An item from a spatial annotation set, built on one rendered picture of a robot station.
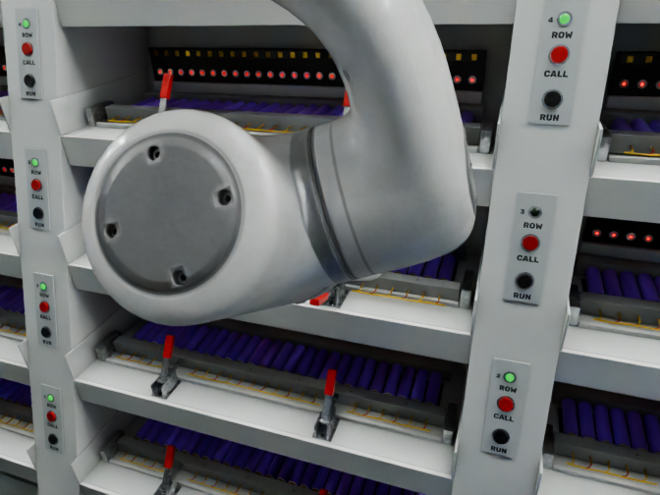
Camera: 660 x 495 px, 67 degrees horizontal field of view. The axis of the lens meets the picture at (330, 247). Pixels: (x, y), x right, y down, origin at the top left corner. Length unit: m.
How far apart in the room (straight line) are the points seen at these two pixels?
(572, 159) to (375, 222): 0.40
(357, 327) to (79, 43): 0.58
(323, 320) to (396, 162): 0.48
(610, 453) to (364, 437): 0.31
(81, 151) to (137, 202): 0.63
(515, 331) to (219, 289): 0.47
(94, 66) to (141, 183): 0.70
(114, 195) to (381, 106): 0.11
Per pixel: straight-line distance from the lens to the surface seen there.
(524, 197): 0.58
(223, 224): 0.18
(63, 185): 0.85
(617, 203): 0.60
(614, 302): 0.69
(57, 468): 1.06
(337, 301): 0.65
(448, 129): 0.21
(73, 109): 0.86
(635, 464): 0.78
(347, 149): 0.21
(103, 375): 0.92
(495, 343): 0.62
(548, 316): 0.61
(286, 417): 0.77
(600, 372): 0.65
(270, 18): 0.67
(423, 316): 0.64
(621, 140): 0.66
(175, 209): 0.19
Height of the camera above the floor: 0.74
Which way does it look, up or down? 13 degrees down
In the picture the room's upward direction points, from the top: 4 degrees clockwise
